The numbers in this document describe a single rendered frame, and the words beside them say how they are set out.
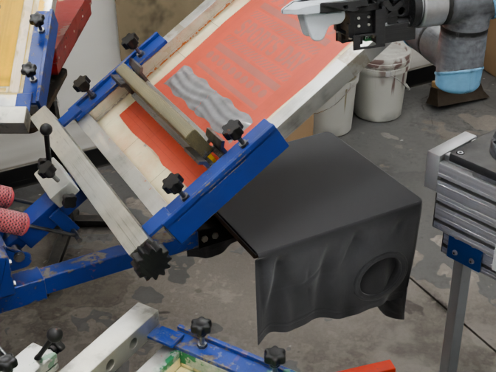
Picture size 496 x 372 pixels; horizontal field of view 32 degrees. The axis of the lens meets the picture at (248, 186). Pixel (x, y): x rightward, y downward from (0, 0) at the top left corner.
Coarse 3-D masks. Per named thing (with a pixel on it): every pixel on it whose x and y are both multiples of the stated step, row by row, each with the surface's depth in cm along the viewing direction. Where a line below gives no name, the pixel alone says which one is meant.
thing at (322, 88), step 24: (216, 0) 218; (192, 24) 218; (168, 48) 218; (384, 48) 179; (144, 72) 217; (336, 72) 177; (120, 96) 217; (312, 96) 176; (96, 120) 217; (288, 120) 176; (96, 144) 205; (120, 168) 194; (144, 192) 184
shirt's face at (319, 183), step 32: (288, 160) 236; (320, 160) 236; (352, 160) 236; (256, 192) 222; (288, 192) 222; (320, 192) 222; (352, 192) 221; (384, 192) 221; (256, 224) 209; (288, 224) 209; (320, 224) 209
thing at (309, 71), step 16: (336, 48) 188; (320, 64) 187; (288, 80) 189; (304, 80) 186; (224, 96) 197; (272, 96) 188; (288, 96) 186; (256, 112) 188; (272, 112) 185; (160, 144) 198; (176, 144) 195; (224, 144) 186; (160, 160) 194; (176, 160) 191; (192, 160) 188; (192, 176) 185
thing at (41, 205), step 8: (80, 192) 191; (40, 200) 192; (48, 200) 191; (80, 200) 192; (32, 208) 192; (40, 208) 190; (48, 208) 189; (56, 208) 190; (64, 208) 191; (72, 208) 192; (32, 216) 190; (40, 216) 189; (48, 216) 190; (40, 224) 190; (48, 224) 191; (56, 224) 192; (32, 232) 190; (40, 232) 191; (48, 232) 192; (24, 240) 190; (32, 240) 191; (40, 240) 192
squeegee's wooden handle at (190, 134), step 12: (120, 72) 205; (132, 72) 203; (132, 84) 199; (144, 84) 197; (144, 96) 194; (156, 96) 191; (156, 108) 188; (168, 108) 186; (168, 120) 183; (180, 120) 181; (180, 132) 179; (192, 132) 177; (192, 144) 178; (204, 144) 180; (204, 156) 181
